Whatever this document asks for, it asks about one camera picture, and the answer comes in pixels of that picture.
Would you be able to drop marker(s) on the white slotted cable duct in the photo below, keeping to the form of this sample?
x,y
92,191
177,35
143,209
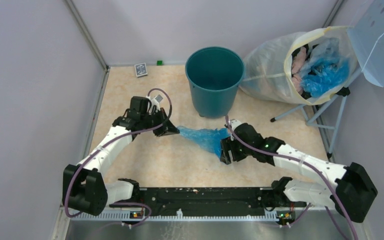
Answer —
x,y
119,215

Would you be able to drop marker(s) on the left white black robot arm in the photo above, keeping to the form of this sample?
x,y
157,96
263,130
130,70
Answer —
x,y
84,188

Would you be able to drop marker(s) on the playing card deck box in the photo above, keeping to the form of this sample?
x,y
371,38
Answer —
x,y
140,70

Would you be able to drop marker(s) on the aluminium frame post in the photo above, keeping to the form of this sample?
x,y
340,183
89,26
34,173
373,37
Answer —
x,y
84,30

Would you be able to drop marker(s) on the large translucent stuffed bag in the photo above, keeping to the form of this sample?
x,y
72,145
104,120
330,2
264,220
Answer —
x,y
272,69

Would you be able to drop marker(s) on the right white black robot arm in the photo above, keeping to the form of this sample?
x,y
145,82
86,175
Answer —
x,y
346,188

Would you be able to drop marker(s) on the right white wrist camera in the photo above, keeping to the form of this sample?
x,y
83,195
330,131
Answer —
x,y
233,124

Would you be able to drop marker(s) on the perforated white metal panel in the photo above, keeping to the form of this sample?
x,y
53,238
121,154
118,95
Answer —
x,y
367,40

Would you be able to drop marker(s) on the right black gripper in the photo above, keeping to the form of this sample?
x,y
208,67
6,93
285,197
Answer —
x,y
226,145

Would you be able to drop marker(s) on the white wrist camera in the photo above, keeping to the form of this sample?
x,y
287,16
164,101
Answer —
x,y
233,124
155,103

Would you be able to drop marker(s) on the blue bags inside large bag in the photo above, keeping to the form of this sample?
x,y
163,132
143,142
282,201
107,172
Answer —
x,y
324,69

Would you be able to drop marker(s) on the teal plastic trash bin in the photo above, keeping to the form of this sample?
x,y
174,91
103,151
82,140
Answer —
x,y
214,74

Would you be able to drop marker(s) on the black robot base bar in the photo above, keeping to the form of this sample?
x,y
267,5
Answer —
x,y
212,201

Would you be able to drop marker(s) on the blue plastic trash bag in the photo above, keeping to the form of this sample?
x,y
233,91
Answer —
x,y
207,139

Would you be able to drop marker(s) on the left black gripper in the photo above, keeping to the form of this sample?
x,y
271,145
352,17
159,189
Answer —
x,y
168,128

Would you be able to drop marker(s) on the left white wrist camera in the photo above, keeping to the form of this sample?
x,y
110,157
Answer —
x,y
155,103

